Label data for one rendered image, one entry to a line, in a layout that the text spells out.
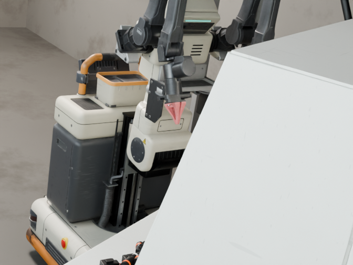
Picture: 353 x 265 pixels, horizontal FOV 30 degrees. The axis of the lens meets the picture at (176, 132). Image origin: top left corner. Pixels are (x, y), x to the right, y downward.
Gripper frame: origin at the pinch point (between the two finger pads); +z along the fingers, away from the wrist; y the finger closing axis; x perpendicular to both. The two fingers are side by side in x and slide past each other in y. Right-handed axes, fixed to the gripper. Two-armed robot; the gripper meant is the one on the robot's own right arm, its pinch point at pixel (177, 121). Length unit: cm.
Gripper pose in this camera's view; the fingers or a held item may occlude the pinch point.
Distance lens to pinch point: 224.2
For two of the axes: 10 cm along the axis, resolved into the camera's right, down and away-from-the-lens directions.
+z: 1.0, 9.9, -0.1
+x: -5.7, 0.7, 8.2
